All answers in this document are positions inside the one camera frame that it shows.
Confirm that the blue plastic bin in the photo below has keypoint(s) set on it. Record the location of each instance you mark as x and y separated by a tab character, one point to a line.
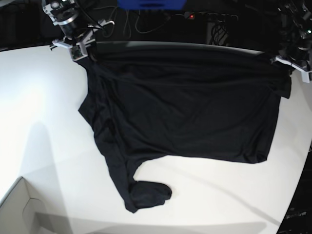
151	4

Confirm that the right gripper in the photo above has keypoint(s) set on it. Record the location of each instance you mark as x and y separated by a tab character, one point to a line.
80	36

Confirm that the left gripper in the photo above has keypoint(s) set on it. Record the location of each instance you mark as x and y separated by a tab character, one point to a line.
302	66

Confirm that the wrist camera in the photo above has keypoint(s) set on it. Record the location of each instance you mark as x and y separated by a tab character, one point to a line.
306	76
78	52

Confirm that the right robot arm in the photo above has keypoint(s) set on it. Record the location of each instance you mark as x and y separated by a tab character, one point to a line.
63	12

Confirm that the white cardboard box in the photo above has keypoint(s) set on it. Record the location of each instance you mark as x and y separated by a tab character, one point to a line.
22	214

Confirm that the black t-shirt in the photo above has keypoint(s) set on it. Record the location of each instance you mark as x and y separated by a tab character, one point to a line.
147	103

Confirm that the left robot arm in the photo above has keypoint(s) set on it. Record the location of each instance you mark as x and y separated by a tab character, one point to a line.
296	34

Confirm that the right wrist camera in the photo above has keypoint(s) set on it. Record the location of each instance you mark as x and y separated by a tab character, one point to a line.
78	52

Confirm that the black power strip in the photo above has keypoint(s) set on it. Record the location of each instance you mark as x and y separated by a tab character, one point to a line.
208	16

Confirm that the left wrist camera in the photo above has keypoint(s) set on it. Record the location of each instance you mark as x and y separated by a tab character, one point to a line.
306	76

